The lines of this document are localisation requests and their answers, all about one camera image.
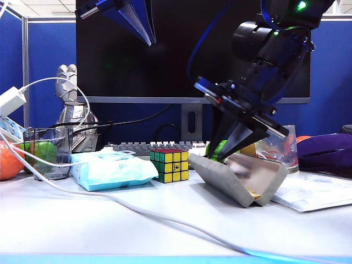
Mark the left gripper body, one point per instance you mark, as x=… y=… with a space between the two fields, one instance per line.
x=99 y=5

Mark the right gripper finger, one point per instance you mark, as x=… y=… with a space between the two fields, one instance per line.
x=244 y=137
x=221 y=129

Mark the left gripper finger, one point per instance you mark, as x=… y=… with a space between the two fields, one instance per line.
x=132 y=23
x=145 y=16

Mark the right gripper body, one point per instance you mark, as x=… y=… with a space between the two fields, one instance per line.
x=242 y=104

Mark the grey glasses case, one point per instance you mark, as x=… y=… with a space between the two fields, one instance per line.
x=220 y=181

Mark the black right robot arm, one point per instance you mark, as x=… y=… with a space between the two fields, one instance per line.
x=275 y=55

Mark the brown kiwi fruit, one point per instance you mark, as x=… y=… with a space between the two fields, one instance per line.
x=248 y=151

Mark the green apple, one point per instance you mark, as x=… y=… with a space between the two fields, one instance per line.
x=221 y=147
x=45 y=151

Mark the grey monitor stand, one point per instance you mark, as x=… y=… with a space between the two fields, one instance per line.
x=184 y=110

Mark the clear glass with red print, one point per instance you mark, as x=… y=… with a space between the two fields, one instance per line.
x=288 y=154

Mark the red tomato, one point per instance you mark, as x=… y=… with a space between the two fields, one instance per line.
x=302 y=139

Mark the black computer monitor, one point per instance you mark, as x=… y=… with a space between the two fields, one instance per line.
x=170 y=68

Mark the rubiks cube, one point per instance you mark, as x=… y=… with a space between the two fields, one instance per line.
x=176 y=167

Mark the purple fabric bag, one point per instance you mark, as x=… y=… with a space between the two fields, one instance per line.
x=324 y=148

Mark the silver armoured fist figurine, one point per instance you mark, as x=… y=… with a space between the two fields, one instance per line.
x=67 y=82

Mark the grey and white keyboard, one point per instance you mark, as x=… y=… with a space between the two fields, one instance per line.
x=137 y=147

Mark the black round object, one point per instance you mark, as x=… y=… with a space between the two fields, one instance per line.
x=347 y=129

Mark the light blue wet wipes pack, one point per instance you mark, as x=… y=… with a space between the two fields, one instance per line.
x=110 y=176

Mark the white power adapter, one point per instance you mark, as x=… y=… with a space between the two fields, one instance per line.
x=11 y=100

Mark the blue and white box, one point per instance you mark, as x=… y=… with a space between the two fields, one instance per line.
x=12 y=129

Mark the smoky clear plastic cup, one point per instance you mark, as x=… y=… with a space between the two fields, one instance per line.
x=49 y=170

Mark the orange round fruit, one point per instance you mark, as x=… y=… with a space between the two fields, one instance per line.
x=9 y=165

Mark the grey partition post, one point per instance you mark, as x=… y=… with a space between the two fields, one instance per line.
x=25 y=68

